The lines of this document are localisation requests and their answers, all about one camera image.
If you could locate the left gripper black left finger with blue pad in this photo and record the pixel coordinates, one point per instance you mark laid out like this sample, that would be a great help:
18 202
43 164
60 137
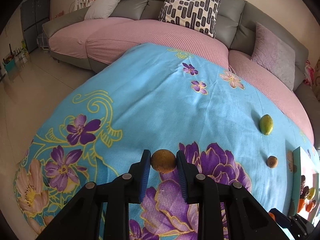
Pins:
140 175

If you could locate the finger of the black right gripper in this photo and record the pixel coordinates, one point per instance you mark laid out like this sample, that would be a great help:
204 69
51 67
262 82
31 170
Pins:
281 219

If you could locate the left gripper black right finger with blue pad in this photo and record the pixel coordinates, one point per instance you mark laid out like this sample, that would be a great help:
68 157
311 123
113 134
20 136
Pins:
186 174

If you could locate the orange tangerine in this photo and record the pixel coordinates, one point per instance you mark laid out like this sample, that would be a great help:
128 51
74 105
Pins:
310 206
301 204
272 216

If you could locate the brown longan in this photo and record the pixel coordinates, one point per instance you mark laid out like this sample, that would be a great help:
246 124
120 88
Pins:
163 161
272 162

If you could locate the green fruit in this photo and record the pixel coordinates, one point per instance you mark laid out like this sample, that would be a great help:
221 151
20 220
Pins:
266 124
311 194

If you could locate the dark red jujube date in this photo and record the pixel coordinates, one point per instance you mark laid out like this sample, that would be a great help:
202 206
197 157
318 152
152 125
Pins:
302 182

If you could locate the white tray teal rim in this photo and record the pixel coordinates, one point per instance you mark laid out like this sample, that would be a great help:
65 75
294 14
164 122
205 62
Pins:
302 163

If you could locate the blue floral tablecloth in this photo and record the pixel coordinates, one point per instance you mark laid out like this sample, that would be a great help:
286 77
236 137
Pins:
153 98

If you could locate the green fruit on cloth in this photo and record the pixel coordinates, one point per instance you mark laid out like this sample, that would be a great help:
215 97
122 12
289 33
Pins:
266 124

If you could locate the brown patterned curtain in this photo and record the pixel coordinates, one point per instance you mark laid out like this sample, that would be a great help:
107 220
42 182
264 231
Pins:
316 80

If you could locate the lilac grey cushion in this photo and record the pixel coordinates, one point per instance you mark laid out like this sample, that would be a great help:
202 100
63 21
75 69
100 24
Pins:
274 55

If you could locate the pink white toy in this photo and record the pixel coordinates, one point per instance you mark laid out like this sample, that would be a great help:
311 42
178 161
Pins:
309 74

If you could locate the grey sofa pink cover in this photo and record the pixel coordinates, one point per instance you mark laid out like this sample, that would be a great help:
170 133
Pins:
94 44

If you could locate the black white patterned cushion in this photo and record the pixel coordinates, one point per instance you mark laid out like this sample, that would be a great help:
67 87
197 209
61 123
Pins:
198 15

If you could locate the light grey cushion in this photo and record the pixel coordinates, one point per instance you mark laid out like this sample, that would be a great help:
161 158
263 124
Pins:
101 9

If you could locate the white magazine rack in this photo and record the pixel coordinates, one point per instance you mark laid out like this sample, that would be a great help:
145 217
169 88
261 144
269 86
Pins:
80 4

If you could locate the dark grey cabinet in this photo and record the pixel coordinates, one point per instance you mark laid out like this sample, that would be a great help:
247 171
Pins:
34 13

